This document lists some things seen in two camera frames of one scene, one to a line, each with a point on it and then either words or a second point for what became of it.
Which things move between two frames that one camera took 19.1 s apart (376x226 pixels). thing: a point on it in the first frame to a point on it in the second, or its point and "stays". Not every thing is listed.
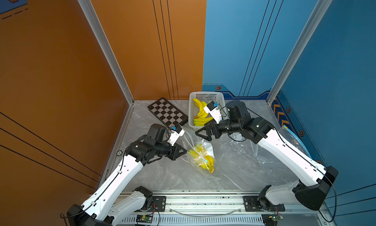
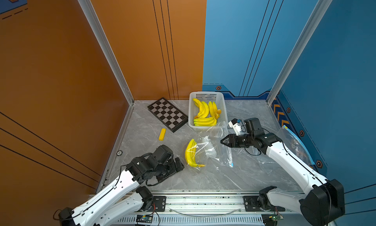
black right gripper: x=213 y=125 to x=231 y=143
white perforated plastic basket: x=206 y=97 stays
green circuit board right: x=276 y=217 stays
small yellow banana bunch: x=204 y=161 to x=190 y=153
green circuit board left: x=147 y=218 stays
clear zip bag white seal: x=200 y=154 to x=211 y=150
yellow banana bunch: x=202 y=113 stays
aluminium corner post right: x=324 y=2 stays
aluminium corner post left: x=91 y=13 stays
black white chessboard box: x=168 y=113 stays
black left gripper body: x=171 y=153 to x=171 y=168
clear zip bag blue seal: x=293 y=140 stays
